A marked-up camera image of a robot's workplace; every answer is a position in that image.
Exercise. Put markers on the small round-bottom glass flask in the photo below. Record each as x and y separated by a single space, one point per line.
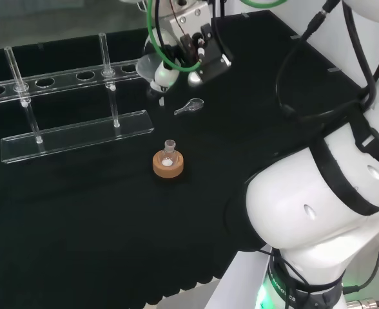
169 154

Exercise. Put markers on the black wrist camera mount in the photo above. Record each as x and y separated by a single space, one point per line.
217 56

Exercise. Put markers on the translucent plastic funnel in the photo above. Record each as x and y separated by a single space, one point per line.
143 67

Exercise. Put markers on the clear acrylic funnel stand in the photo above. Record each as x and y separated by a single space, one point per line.
76 136

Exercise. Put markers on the grey tape piece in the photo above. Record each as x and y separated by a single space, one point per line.
295 37
333 70
245 14

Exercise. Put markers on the black bench cloth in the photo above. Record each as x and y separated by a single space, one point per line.
112 225

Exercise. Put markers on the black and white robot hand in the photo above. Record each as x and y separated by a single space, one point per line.
165 75

